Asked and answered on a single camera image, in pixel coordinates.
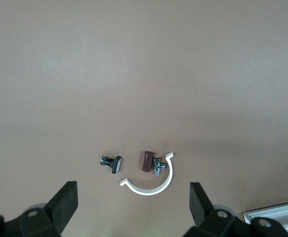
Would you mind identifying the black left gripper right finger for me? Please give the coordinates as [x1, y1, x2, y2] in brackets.
[183, 182, 288, 237]

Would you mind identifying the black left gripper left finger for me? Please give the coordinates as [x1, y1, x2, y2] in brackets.
[0, 181, 78, 237]

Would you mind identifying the white drawer cabinet housing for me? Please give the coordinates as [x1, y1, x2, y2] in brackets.
[244, 200, 288, 237]

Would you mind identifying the brown table mat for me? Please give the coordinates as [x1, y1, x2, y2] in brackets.
[0, 0, 288, 237]

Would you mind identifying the white half-ring pipe clamp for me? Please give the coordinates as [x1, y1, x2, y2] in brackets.
[119, 151, 176, 196]

